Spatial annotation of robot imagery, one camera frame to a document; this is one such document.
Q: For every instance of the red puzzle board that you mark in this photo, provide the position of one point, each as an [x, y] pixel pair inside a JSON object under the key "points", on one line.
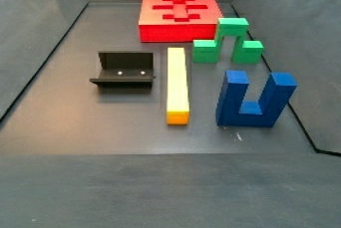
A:
{"points": [[178, 20]]}

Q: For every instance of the yellow long bar block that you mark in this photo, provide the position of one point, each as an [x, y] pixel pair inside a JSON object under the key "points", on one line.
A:
{"points": [[177, 88]]}

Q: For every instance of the black angle fixture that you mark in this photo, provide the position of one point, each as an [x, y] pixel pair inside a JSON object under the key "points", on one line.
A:
{"points": [[125, 68]]}

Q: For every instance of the blue U-shaped block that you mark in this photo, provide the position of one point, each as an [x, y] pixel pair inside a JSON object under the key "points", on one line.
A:
{"points": [[237, 112]]}

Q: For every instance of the green stepped block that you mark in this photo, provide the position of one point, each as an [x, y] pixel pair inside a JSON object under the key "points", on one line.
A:
{"points": [[247, 50]]}

